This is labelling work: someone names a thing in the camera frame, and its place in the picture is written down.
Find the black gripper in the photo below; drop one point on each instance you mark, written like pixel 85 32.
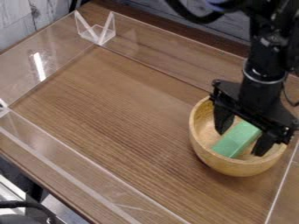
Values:
pixel 254 100

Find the green rectangular block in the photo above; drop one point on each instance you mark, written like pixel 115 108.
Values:
pixel 237 140

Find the brown wooden bowl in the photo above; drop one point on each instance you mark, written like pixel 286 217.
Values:
pixel 204 136

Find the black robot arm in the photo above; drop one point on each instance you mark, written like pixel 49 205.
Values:
pixel 274 30

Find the clear acrylic tray wall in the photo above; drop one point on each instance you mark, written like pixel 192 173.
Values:
pixel 81 181

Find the clear acrylic corner bracket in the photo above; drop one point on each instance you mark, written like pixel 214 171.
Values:
pixel 98 34

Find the black metal table frame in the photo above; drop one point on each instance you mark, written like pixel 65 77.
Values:
pixel 37 213

